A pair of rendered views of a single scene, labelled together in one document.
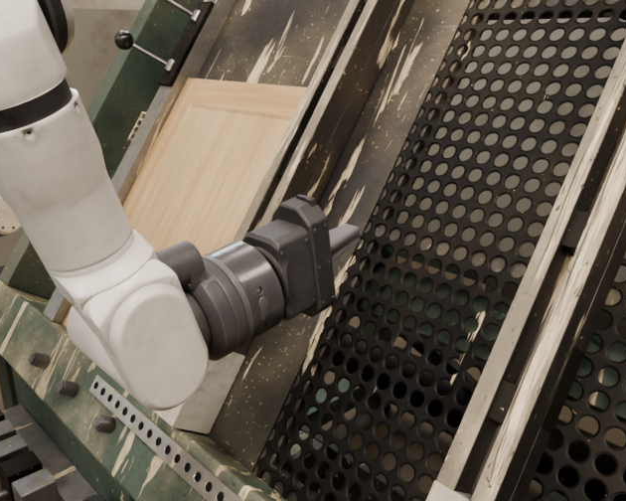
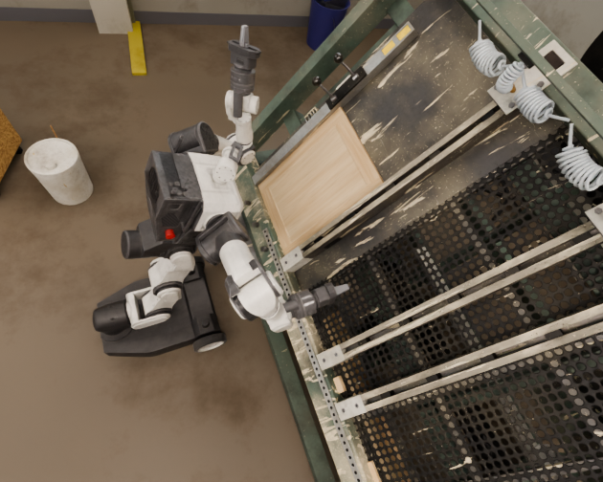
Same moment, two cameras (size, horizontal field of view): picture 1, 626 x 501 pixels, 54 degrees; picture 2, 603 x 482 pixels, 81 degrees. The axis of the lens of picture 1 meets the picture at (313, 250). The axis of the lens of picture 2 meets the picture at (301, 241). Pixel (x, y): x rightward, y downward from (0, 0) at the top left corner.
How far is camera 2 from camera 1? 94 cm
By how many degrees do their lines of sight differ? 41
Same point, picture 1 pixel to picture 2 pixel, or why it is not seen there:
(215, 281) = (300, 310)
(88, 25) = not seen: outside the picture
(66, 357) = (256, 208)
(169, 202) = (310, 171)
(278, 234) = (322, 296)
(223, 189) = (330, 187)
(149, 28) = (335, 47)
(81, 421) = (257, 238)
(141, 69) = (323, 66)
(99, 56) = not seen: outside the picture
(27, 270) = not seen: hidden behind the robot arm
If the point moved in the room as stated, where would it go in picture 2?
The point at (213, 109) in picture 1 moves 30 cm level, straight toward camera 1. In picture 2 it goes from (342, 141) to (329, 196)
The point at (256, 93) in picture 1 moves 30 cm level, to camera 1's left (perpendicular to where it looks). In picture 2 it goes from (360, 154) to (292, 123)
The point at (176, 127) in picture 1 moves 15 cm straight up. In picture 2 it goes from (324, 133) to (334, 105)
